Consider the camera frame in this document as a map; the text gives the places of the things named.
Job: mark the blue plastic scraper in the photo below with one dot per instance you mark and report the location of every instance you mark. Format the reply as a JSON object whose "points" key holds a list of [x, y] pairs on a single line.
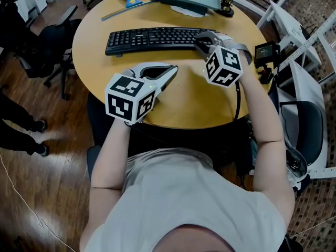
{"points": [[130, 1]]}

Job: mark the person's right forearm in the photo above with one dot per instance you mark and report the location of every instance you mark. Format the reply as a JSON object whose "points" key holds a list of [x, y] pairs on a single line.
{"points": [[260, 109]]}

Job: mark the white metal shelf rack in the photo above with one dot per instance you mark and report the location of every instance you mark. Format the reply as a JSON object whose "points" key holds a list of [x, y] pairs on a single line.
{"points": [[304, 88]]}

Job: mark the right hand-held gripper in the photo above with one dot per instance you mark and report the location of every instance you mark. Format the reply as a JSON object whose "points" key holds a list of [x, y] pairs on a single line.
{"points": [[225, 67]]}

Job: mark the person's left forearm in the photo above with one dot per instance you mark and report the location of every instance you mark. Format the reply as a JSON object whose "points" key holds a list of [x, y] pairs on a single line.
{"points": [[110, 153]]}

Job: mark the crumpled white paper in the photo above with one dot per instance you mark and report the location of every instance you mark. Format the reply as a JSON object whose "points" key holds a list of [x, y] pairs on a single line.
{"points": [[183, 11]]}

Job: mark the black computer keyboard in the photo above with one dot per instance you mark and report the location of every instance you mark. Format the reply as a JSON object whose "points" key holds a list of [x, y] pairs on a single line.
{"points": [[147, 39]]}

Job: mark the black round seat chair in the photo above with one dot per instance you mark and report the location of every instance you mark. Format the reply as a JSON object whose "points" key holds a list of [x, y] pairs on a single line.
{"points": [[307, 132]]}

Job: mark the small white table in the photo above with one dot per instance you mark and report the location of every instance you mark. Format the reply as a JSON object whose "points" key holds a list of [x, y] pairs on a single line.
{"points": [[291, 27]]}

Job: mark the grey pouch with electronics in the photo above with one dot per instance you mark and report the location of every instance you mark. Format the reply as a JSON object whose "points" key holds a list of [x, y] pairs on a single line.
{"points": [[295, 164]]}

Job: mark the person's white shirt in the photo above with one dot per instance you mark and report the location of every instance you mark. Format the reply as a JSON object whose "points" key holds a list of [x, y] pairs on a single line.
{"points": [[170, 193]]}

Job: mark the black clamp mount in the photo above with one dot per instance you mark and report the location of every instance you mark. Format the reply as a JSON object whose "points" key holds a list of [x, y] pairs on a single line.
{"points": [[266, 76]]}

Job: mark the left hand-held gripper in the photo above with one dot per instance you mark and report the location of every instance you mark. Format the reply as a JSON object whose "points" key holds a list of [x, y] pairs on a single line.
{"points": [[123, 98]]}

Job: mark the long thin ruler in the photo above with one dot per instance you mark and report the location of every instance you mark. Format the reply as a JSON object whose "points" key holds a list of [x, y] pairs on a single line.
{"points": [[115, 14]]}

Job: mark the table lamp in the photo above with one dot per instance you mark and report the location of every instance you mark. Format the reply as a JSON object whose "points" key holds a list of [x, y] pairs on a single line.
{"points": [[228, 11]]}

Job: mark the small black monitor device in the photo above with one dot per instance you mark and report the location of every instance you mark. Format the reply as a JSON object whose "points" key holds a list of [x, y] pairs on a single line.
{"points": [[265, 52]]}

